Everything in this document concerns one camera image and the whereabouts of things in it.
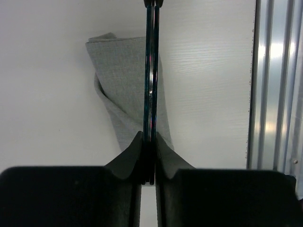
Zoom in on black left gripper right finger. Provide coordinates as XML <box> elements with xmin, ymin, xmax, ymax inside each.
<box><xmin>155</xmin><ymin>133</ymin><xmax>194</xmax><ymax>227</ymax></box>

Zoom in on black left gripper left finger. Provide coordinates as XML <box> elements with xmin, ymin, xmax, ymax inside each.
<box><xmin>103</xmin><ymin>132</ymin><xmax>143</xmax><ymax>227</ymax></box>

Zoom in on grey cloth napkin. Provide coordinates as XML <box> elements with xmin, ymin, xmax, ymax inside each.
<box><xmin>84</xmin><ymin>32</ymin><xmax>176</xmax><ymax>153</ymax></box>

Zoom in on fork with green handle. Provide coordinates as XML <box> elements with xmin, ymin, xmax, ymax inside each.
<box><xmin>143</xmin><ymin>0</ymin><xmax>163</xmax><ymax>185</ymax></box>

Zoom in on aluminium front rail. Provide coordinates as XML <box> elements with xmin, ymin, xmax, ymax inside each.
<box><xmin>246</xmin><ymin>0</ymin><xmax>303</xmax><ymax>177</ymax></box>

